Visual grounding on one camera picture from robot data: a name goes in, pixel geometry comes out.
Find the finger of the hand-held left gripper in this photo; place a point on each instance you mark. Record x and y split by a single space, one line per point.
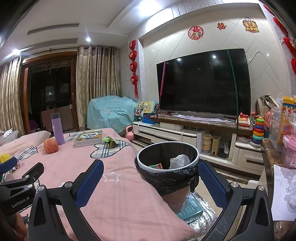
34 170
8 165

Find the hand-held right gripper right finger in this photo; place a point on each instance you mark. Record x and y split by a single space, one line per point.
212 185

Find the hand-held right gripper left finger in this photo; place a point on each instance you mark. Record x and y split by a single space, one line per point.
89 185

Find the white plastic bag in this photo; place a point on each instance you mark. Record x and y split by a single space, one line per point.
180 161

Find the white bin with black bag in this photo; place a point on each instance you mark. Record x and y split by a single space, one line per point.
161 178

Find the green snack box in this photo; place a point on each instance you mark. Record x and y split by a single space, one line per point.
156 166

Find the person's left hand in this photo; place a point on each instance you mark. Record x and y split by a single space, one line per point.
19 222

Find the yellow cup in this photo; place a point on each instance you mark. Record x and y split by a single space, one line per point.
4 158

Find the apple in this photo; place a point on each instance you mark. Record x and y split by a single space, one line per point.
50 146

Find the sofa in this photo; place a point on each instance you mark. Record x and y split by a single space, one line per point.
25 141

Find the teal box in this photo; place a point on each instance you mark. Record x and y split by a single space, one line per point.
190 208

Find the yellow grid toy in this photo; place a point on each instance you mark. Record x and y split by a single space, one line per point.
215 146

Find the yellow jar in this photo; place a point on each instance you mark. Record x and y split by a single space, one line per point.
207 142

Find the purple bottle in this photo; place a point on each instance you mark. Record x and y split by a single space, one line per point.
57 129

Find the green snack wrapper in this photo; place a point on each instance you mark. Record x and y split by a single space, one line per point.
110 141

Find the stack of picture books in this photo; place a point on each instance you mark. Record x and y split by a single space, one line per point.
89 135

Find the marble side table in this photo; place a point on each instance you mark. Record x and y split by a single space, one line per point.
267 153

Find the pink kettlebell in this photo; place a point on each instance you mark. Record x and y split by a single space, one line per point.
129 134

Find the beige patterned curtain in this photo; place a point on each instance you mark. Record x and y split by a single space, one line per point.
97 76
11 97

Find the red toy telephone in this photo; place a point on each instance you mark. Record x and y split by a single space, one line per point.
243 120

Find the white paper sheet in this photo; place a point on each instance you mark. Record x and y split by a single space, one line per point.
284 192

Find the white television cabinet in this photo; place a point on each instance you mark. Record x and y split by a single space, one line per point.
161 132

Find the teal cloth covered furniture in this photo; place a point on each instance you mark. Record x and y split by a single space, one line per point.
108 111

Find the pink drinking bottle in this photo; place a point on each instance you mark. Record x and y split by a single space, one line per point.
290 153

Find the pink round toy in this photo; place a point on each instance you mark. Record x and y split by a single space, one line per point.
267 120

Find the white plastic rack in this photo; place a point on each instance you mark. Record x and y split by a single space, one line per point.
276 125

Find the wooden framed glass door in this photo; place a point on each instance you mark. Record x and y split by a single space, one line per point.
50 78

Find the yellow toy phone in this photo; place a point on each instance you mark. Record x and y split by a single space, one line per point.
148 109

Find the beige bag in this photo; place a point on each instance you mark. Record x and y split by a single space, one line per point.
266 104

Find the black flat television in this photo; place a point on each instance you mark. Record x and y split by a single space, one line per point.
201 83

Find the yellow printed box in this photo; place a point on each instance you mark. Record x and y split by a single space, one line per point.
290 111

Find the ceiling air vent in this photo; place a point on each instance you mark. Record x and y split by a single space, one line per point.
53 28
49 44

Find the red heart hanging ornament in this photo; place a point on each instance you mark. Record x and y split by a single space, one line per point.
133 55

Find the round red wall sticker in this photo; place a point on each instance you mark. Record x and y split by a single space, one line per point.
195 32

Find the red character wall sticker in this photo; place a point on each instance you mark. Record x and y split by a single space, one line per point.
221 26

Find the red wall garland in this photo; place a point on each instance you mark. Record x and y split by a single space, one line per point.
289 42

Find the gold and red wall sticker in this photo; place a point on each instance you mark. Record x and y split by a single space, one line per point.
250 25

